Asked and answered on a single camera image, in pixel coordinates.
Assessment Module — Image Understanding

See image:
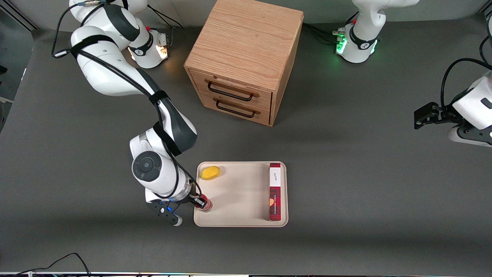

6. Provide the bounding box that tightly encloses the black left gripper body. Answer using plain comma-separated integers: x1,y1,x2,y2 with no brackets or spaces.
423,102,464,129

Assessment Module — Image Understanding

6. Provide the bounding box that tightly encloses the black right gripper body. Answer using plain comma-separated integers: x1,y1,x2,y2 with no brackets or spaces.
182,189,202,207

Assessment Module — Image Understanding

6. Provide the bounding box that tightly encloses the beige plastic tray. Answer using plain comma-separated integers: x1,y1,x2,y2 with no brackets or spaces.
193,161,289,228

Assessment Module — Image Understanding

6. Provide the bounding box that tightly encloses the yellow lemon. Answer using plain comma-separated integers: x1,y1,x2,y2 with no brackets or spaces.
200,166,222,181

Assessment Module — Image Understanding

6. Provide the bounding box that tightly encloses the red plaid carton box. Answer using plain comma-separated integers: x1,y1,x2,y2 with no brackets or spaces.
268,163,282,222

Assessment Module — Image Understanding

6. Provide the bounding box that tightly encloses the wooden drawer front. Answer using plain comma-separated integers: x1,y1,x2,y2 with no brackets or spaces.
198,91,271,126
189,70,273,112

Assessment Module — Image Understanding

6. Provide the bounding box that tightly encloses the wooden drawer cabinet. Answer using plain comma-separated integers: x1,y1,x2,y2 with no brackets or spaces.
184,0,305,127

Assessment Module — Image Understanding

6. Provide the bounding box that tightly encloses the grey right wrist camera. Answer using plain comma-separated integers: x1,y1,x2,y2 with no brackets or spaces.
148,200,183,227

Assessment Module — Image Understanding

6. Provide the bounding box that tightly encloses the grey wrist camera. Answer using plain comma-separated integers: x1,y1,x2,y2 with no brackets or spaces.
148,200,183,227
447,125,492,148

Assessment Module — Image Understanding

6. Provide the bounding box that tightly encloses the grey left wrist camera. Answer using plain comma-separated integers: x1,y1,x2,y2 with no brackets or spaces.
447,125,492,148

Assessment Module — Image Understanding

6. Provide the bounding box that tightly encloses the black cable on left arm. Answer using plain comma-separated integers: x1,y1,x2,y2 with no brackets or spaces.
441,58,492,109

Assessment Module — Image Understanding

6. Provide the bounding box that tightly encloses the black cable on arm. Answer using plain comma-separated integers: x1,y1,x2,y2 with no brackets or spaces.
441,58,492,109
52,0,203,200

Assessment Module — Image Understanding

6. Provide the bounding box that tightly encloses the black metal drawer handle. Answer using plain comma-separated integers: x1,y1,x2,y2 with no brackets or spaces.
208,80,255,102
216,99,256,118

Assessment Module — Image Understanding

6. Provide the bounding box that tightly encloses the black cable at arm base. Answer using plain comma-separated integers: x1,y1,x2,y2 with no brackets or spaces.
147,7,185,30
303,22,341,37
307,26,342,45

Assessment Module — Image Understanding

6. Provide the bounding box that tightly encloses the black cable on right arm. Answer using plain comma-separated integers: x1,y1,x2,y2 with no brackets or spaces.
52,0,203,200

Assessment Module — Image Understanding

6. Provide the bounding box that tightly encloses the black cable at table edge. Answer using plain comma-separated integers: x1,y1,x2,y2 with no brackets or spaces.
15,252,91,276

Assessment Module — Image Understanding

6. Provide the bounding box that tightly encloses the black aluminium frame rail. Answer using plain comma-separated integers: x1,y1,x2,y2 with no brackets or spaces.
0,0,40,32

